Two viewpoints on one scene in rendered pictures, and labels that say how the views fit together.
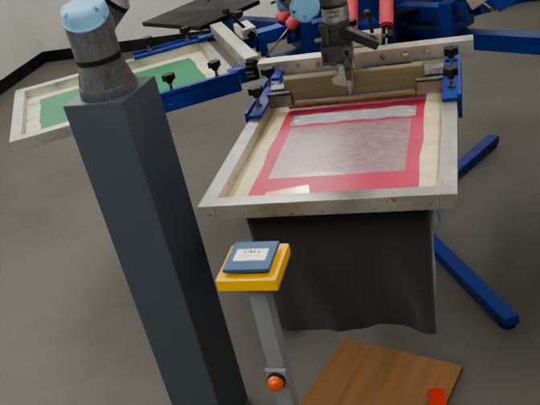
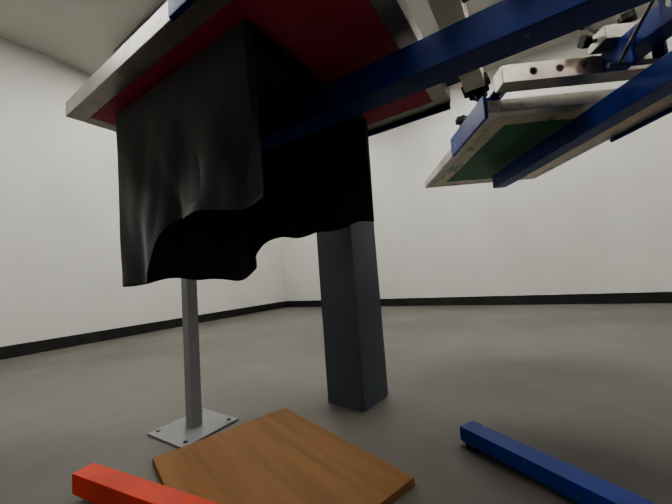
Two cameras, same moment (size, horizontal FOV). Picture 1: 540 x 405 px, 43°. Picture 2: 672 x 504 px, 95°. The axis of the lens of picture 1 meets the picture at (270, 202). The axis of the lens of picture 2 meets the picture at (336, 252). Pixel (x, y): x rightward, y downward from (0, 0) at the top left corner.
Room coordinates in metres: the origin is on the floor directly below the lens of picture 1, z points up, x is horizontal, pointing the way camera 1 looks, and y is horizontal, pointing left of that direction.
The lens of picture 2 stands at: (2.01, -0.95, 0.51)
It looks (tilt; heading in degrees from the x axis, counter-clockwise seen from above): 4 degrees up; 103
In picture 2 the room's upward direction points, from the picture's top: 4 degrees counter-clockwise
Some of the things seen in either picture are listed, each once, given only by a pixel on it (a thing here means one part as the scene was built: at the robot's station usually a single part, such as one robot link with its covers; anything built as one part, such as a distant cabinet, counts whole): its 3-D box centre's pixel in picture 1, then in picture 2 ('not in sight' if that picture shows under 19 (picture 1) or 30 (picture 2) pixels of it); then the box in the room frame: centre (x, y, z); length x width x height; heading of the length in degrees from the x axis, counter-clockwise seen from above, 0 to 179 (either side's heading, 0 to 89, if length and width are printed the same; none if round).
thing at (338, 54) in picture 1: (337, 42); not in sight; (1.90, -0.28, 1.15); 0.09 x 0.08 x 0.12; 71
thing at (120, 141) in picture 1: (169, 275); (347, 254); (1.76, 0.34, 0.60); 0.18 x 0.18 x 1.20; 65
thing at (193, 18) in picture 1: (263, 22); not in sight; (3.19, -0.15, 0.91); 1.34 x 0.41 x 0.08; 41
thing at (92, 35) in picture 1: (89, 27); not in sight; (1.77, 0.34, 1.37); 0.13 x 0.12 x 0.14; 1
